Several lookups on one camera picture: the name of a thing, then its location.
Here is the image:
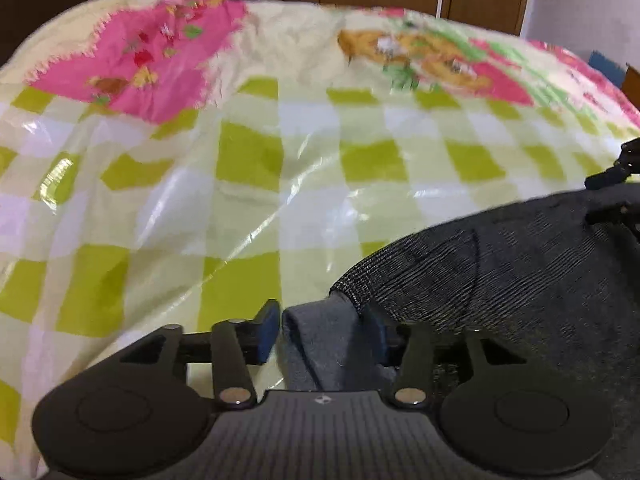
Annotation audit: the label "green checkered cartoon bedsheet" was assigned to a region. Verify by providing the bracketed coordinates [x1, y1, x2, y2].
[1, 0, 639, 479]

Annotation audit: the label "dark grey plaid pants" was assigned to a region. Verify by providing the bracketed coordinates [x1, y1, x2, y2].
[282, 183, 639, 479]

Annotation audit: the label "blue foam floor mat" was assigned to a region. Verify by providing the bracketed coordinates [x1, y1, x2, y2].
[588, 51, 626, 88]

